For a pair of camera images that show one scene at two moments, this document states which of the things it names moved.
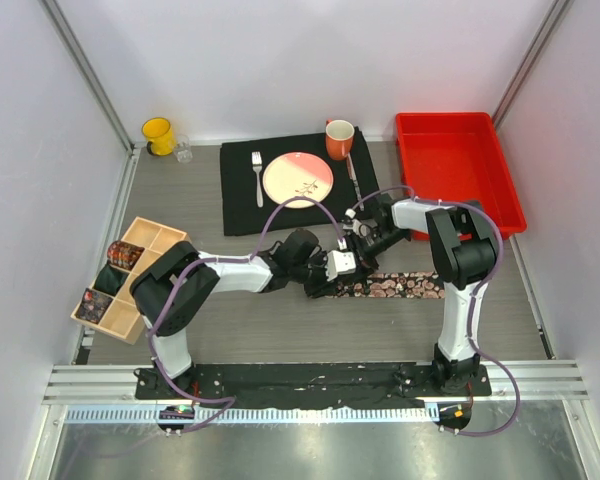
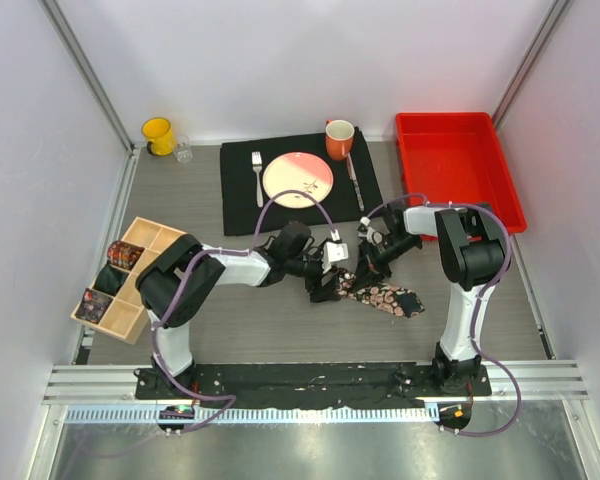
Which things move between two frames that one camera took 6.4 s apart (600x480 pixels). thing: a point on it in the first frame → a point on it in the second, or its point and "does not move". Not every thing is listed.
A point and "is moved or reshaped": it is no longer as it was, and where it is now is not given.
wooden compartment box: [123, 319] does not move
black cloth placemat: [246, 206] does not move
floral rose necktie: [394, 285] is moved or reshaped
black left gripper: [323, 286] does not move
